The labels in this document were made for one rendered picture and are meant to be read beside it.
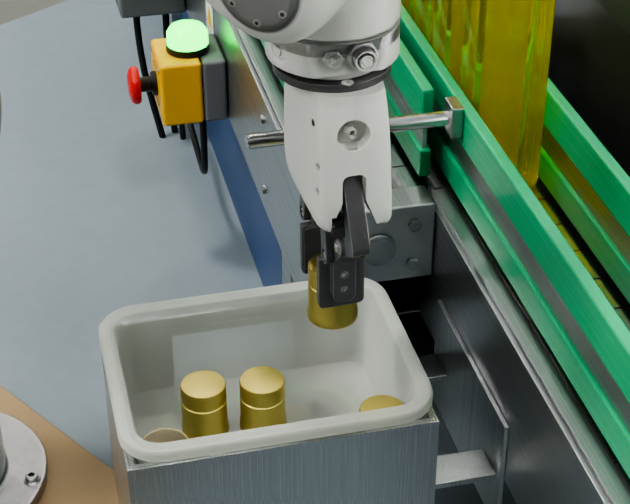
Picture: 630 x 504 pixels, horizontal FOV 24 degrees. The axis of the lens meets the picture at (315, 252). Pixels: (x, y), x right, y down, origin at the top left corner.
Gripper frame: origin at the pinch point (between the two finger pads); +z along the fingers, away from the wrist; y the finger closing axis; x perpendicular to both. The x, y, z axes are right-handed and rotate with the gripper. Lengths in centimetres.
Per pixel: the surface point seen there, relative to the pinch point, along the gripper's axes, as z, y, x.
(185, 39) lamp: 9, 55, 0
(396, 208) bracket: 5.0, 12.8, -9.0
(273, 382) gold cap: 12.0, 2.8, 3.6
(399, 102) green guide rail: 1.7, 23.6, -12.8
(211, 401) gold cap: 12.4, 2.4, 8.4
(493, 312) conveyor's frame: 5.9, -1.1, -11.8
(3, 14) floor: 110, 293, 7
